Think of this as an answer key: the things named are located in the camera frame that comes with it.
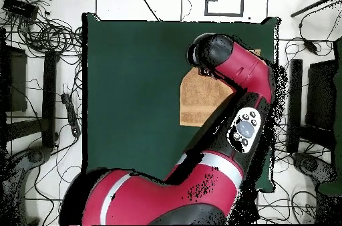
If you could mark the orange terry towel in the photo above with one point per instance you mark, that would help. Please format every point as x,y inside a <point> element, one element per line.
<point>200,97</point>

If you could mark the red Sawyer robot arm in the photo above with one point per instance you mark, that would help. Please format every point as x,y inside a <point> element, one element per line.
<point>240,68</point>

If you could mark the black flat bar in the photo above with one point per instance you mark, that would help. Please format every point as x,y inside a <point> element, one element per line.
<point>295,103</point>
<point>49,97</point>

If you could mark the dark green table cloth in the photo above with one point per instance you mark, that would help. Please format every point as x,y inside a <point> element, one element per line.
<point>128,103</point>

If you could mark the black power adapter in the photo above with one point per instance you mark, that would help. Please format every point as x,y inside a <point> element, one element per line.
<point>310,46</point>

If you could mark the black panel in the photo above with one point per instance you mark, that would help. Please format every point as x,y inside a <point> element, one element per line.
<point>320,95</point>
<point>16,81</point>

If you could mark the black rod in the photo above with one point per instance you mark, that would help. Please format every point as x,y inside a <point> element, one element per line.
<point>315,5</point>

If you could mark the black power strip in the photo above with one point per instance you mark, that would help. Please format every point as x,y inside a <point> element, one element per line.
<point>70,113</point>

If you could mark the grey chair base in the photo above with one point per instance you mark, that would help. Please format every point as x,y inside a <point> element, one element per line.
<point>29,159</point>
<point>312,165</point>

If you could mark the black rectangular box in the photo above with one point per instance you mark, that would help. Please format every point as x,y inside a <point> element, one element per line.
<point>20,8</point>

